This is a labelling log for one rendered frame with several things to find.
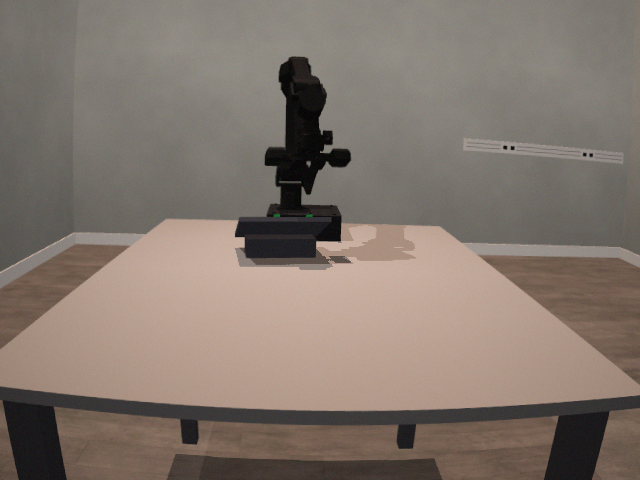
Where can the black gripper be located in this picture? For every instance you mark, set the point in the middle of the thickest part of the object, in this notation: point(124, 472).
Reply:
point(297, 159)

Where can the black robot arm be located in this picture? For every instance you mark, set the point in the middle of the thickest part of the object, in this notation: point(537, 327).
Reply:
point(309, 108)

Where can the grey switch panel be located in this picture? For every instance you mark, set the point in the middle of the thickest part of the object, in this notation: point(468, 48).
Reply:
point(289, 237)

